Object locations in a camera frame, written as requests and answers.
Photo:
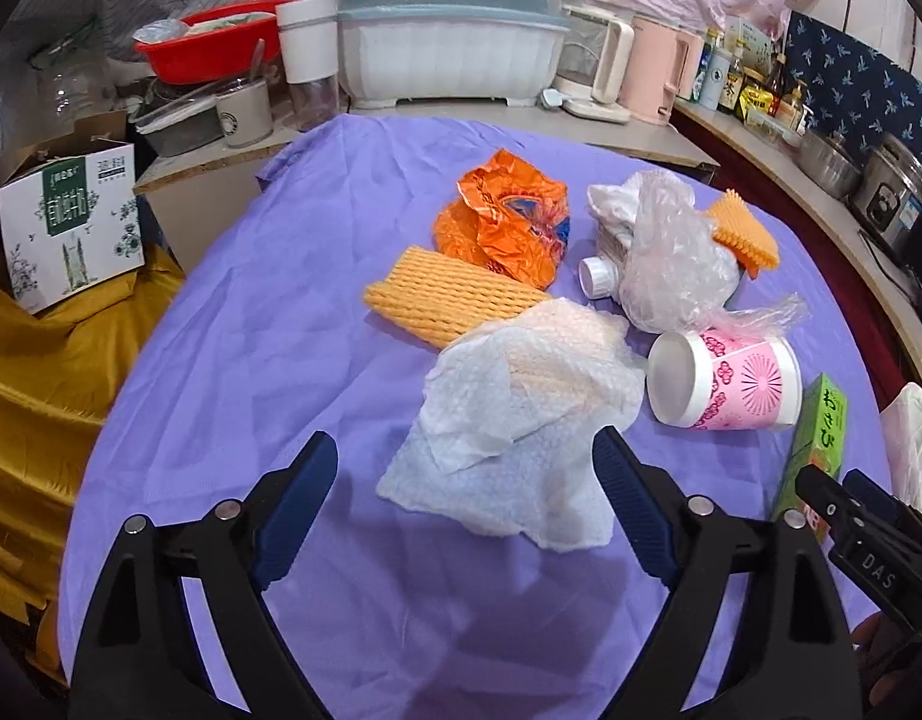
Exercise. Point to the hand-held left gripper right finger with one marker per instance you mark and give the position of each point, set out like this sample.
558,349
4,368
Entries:
633,510

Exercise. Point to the pink patterned paper cup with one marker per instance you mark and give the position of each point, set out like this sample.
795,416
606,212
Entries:
746,382

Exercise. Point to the orange foil wrapper blue print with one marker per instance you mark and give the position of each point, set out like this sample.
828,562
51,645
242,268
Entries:
498,240

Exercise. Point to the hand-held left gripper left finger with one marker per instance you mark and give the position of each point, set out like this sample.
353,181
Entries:
303,510

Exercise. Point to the white plastic bottle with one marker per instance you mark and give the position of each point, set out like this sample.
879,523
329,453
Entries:
600,277

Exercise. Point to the green paper box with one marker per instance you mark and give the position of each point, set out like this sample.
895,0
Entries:
821,427

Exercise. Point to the purple tablecloth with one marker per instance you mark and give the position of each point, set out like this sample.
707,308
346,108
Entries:
281,315

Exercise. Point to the dark soy sauce bottle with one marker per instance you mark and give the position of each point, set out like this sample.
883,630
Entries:
732,86

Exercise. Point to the pink electric kettle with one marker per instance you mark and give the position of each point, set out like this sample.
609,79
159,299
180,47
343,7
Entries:
656,67

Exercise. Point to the white green cardboard box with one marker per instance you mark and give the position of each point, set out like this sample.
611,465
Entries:
71,225

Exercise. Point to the metal spoon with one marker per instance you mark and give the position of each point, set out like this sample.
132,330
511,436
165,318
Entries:
257,64

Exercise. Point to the grey plastic container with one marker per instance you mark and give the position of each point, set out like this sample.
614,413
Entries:
180,131

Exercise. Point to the white power plug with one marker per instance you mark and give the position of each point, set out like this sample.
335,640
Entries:
555,97

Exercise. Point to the clear plastic food container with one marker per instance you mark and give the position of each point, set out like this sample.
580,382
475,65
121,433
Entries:
772,131

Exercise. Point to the red plastic basin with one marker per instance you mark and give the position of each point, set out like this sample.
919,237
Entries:
198,52

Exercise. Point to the yellow cloth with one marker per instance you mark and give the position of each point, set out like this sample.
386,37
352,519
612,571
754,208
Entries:
48,390

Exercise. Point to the white mug with logo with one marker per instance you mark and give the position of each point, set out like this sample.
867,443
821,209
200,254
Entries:
243,116

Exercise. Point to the clear glass jar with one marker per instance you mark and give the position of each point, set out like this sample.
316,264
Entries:
67,90

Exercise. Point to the small orange foam net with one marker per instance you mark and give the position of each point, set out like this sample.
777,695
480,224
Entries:
738,229

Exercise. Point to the white blue bottle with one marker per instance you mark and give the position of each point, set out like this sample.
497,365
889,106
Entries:
714,82

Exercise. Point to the yellow foam net sleeve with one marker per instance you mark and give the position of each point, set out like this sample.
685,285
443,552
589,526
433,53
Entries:
431,292

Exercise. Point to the white glass electric kettle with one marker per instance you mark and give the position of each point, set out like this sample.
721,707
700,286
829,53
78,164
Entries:
611,52

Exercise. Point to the steel rice cooker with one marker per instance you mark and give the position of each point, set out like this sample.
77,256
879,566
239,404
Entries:
900,195

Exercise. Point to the yellow capped bottle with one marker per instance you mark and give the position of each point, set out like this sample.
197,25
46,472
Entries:
791,109

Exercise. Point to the white carton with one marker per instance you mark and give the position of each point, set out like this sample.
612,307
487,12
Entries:
753,41

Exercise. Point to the white plastic bag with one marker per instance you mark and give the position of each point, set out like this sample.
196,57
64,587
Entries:
915,435

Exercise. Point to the white dish drainer with lid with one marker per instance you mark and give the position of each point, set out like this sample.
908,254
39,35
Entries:
446,60

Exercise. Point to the white paper towel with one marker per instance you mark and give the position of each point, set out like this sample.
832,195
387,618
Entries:
506,480

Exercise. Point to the clear plastic bag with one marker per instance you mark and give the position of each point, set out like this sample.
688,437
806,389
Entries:
671,262

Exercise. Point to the yellow packet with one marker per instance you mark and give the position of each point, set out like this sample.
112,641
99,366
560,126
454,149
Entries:
757,105

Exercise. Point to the blue floral cloth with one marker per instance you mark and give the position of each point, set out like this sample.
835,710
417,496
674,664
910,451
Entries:
859,82

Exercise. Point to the brown sauce bottle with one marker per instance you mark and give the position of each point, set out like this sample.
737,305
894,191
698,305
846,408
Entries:
776,75

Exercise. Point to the white blender cup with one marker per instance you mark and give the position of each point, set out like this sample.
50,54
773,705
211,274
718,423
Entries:
307,37

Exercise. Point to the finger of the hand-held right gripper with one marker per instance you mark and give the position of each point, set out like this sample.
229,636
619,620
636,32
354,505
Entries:
866,491
817,487

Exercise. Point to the small steel pot with lid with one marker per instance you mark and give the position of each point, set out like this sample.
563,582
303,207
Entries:
829,165

